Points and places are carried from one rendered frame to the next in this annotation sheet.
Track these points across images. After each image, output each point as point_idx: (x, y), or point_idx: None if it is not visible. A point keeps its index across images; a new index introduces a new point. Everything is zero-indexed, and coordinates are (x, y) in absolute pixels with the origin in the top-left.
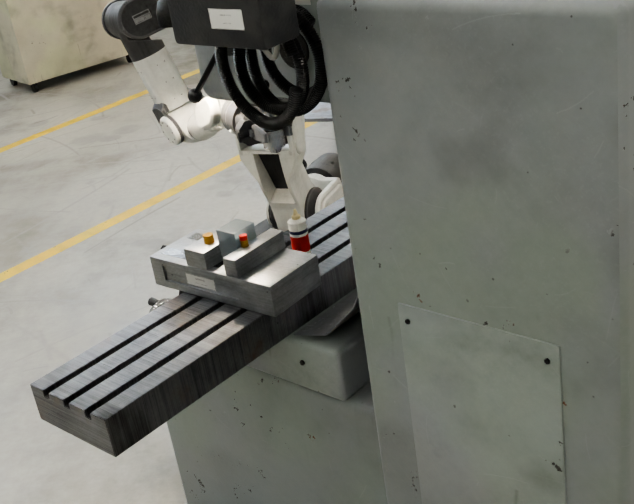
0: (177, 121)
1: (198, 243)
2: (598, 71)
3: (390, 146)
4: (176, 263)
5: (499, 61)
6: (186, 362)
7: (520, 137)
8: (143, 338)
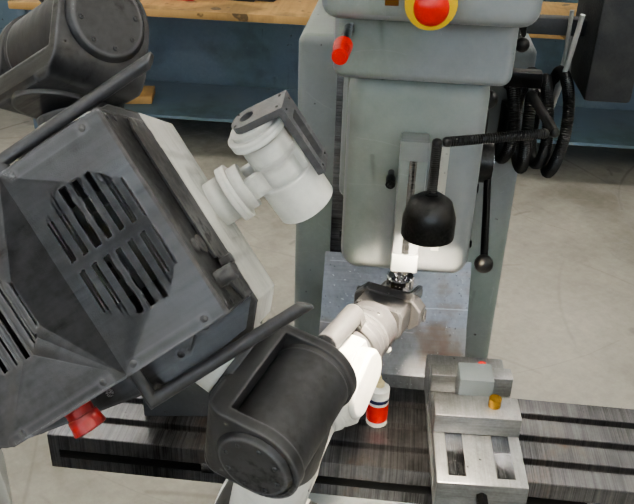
0: (309, 499)
1: (503, 413)
2: None
3: None
4: (521, 452)
5: None
6: (602, 409)
7: None
8: (607, 461)
